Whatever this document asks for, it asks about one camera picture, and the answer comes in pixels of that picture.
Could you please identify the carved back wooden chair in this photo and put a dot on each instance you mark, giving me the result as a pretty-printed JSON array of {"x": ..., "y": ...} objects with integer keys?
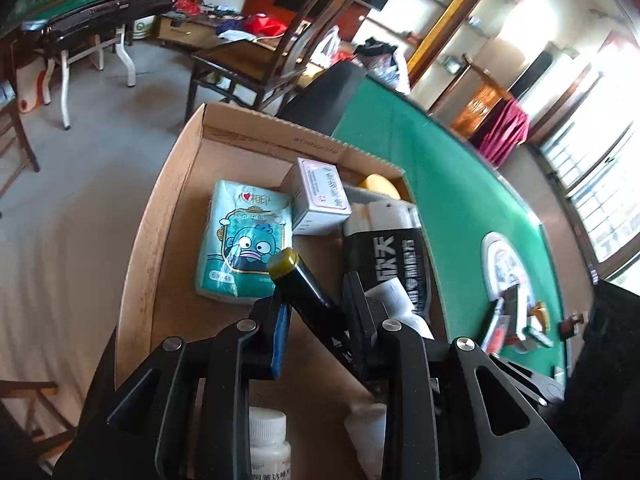
[{"x": 482, "y": 105}]

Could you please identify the person's dark clothing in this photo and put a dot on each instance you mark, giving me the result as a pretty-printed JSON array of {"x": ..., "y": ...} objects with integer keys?
[{"x": 610, "y": 385}]

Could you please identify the small yellow item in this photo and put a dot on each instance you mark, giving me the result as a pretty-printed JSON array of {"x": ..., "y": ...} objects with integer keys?
[{"x": 540, "y": 311}]

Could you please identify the cardboard box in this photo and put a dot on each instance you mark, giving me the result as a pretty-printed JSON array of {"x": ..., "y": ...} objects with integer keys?
[{"x": 170, "y": 240}]

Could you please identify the white plastic bag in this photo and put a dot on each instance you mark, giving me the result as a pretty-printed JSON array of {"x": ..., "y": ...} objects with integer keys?
[{"x": 325, "y": 47}]

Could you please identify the wooden armchair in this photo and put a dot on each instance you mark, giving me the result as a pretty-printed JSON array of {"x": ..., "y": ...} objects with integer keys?
[{"x": 15, "y": 135}]

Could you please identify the red cloth item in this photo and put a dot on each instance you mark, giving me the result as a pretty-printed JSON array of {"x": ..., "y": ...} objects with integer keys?
[{"x": 265, "y": 25}]

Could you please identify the teal cartoon tissue pack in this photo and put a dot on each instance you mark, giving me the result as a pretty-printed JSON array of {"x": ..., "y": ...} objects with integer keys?
[{"x": 245, "y": 240}]

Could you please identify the maroon cloth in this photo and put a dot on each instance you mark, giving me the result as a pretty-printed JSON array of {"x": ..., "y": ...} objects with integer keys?
[{"x": 502, "y": 132}]

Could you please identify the small red black item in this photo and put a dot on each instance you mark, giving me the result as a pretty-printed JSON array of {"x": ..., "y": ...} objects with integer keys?
[{"x": 574, "y": 325}]

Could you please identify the low wooden coffee table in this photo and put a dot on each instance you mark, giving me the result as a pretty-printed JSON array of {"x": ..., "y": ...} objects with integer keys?
[{"x": 200, "y": 30}]

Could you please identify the white medicine box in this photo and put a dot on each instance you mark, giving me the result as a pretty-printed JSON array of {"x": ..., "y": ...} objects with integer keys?
[{"x": 320, "y": 195}]

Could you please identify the window with grille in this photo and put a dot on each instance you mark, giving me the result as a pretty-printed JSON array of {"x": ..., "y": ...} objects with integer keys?
[{"x": 600, "y": 185}]

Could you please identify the round silver control panel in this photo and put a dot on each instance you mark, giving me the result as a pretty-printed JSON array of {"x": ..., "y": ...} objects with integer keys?
[{"x": 505, "y": 265}]

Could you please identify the white squeeze bottle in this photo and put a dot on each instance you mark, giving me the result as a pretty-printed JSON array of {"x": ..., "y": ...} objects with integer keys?
[{"x": 367, "y": 435}]

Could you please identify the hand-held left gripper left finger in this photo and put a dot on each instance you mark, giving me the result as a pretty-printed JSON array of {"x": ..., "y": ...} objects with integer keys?
[{"x": 281, "y": 345}]

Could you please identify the white bucket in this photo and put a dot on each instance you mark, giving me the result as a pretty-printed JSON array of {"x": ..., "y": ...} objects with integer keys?
[{"x": 144, "y": 28}]

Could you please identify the black marker olive cap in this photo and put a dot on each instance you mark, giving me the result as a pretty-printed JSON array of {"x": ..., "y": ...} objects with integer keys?
[{"x": 305, "y": 285}]

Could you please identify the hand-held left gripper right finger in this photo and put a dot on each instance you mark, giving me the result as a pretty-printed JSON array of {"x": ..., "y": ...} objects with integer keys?
[{"x": 356, "y": 320}]

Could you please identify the green white packet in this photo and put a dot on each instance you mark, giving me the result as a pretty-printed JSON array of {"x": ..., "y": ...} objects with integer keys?
[{"x": 537, "y": 337}]

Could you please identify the pile of clothes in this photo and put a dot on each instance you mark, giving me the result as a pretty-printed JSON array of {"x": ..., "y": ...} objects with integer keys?
[{"x": 382, "y": 62}]

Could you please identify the plain wooden chair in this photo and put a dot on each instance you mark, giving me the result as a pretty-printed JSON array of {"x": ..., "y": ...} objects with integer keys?
[{"x": 30, "y": 410}]

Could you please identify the red plastic bag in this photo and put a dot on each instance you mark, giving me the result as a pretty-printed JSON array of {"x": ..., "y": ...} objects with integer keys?
[{"x": 187, "y": 6}]

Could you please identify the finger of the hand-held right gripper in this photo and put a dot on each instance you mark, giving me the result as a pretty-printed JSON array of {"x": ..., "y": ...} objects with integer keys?
[{"x": 537, "y": 385}]

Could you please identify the white pill bottle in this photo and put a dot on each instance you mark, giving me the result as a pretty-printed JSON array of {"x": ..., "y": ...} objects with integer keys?
[{"x": 270, "y": 440}]

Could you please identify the folding mahjong table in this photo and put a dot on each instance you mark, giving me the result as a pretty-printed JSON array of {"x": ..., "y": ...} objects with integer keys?
[{"x": 100, "y": 7}]

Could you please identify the white orange plastic stool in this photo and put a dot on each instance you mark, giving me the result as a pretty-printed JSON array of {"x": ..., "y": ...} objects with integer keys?
[{"x": 32, "y": 90}]

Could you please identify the dark wooden chair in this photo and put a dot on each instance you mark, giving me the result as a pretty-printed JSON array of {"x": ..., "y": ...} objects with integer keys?
[{"x": 240, "y": 65}]

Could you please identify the black white printed package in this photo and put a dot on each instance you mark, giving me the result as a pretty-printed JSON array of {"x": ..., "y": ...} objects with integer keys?
[{"x": 395, "y": 260}]

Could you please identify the yellow ball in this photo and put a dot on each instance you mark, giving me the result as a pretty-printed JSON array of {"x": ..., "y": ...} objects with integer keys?
[{"x": 381, "y": 186}]

